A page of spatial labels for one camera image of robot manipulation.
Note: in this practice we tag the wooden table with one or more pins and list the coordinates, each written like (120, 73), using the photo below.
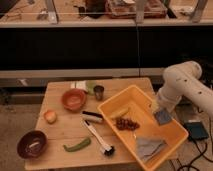
(69, 129)

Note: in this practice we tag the black floor box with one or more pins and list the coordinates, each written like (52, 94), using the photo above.
(196, 131)

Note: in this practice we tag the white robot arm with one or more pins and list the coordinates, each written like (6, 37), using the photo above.
(183, 80)

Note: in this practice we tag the yellow plastic bin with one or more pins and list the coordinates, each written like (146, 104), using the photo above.
(139, 104)

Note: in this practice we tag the small metal cup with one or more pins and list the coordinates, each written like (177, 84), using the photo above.
(98, 92)

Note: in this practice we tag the green and white cloth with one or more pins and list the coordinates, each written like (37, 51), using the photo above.
(85, 85)

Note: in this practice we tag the grey cloth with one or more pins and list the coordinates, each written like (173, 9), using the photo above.
(147, 148)

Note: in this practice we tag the green pepper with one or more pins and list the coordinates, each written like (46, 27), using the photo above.
(84, 143)

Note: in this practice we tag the dark red bowl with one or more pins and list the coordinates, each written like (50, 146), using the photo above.
(32, 144)

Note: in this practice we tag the peach apple toy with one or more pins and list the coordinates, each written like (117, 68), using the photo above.
(50, 116)

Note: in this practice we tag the white dish brush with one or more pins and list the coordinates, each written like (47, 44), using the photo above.
(107, 149)

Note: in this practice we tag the blue sponge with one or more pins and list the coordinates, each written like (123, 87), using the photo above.
(162, 117)

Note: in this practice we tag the black and white eraser brush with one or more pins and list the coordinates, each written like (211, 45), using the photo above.
(91, 116)

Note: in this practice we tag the brown grape bunch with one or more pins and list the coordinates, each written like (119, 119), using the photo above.
(126, 124)

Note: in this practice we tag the orange bowl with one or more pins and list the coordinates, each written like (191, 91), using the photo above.
(73, 99)

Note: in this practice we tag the yellow banana piece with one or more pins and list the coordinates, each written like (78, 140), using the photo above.
(119, 113)

